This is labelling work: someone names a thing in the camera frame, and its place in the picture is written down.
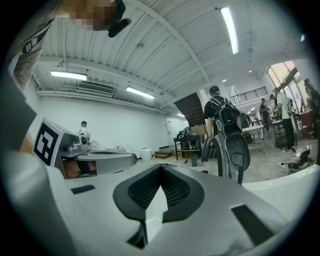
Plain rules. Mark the cardboard box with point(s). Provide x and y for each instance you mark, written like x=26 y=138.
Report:
x=198 y=130

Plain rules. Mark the black table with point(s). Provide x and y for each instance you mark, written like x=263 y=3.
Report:
x=180 y=146

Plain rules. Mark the large window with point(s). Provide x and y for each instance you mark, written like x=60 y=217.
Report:
x=285 y=75

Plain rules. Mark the long ceiling tube light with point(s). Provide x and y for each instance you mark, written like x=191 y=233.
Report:
x=68 y=75
x=140 y=92
x=230 y=30

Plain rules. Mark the person's left hand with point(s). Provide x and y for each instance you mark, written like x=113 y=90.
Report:
x=72 y=169

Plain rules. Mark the white bathtub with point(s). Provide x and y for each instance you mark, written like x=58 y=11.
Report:
x=285 y=192

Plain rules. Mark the white door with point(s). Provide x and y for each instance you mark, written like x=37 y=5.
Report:
x=171 y=132

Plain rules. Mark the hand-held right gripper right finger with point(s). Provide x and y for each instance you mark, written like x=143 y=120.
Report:
x=215 y=215

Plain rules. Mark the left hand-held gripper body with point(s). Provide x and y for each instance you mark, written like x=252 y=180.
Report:
x=47 y=142

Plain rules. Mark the black curved chair frame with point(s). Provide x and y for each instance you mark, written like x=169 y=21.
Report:
x=208 y=143

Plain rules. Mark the white ceiling air conditioner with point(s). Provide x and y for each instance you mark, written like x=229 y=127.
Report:
x=96 y=88

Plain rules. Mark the white round container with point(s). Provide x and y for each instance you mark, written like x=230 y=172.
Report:
x=146 y=153

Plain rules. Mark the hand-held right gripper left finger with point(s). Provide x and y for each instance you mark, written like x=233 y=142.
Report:
x=95 y=212

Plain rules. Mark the black head-worn camera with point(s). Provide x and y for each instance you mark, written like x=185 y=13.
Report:
x=119 y=23

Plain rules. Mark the green bin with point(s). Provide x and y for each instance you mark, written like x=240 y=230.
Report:
x=194 y=160

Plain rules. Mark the brown staircase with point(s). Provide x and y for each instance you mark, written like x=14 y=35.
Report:
x=191 y=110

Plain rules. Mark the metal work table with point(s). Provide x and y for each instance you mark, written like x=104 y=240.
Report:
x=255 y=135

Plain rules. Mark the black balcony railing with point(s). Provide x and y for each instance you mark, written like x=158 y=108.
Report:
x=248 y=95

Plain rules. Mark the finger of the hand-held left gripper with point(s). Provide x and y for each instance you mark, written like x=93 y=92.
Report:
x=112 y=160

